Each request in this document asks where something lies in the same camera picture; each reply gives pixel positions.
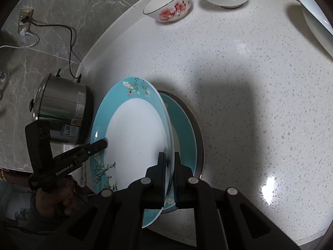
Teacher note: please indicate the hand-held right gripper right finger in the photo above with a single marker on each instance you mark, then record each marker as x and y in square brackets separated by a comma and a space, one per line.
[182, 185]

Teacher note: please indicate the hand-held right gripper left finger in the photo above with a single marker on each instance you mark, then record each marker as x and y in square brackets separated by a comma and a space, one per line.
[156, 182]

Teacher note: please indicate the large teal floral plate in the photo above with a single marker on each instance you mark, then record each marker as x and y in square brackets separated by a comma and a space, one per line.
[135, 135]

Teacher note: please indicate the beige wall socket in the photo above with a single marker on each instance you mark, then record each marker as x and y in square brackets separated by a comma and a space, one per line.
[26, 15]

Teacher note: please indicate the person's left hand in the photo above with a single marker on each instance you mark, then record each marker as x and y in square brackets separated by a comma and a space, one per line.
[49, 200]

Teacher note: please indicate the red floral bowl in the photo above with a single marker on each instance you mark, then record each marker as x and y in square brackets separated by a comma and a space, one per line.
[169, 10]

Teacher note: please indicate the stainless rice cooker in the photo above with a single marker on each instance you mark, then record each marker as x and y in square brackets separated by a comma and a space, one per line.
[62, 104]

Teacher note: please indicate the small teal floral plate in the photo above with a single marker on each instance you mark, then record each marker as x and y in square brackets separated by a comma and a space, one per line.
[186, 135]

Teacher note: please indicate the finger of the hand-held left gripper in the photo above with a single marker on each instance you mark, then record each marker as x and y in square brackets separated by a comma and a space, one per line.
[97, 146]

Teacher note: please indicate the large white bowl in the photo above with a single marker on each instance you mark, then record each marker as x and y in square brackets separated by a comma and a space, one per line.
[317, 26]

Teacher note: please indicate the grey rimmed white plate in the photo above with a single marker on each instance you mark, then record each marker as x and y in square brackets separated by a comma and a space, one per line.
[200, 142]

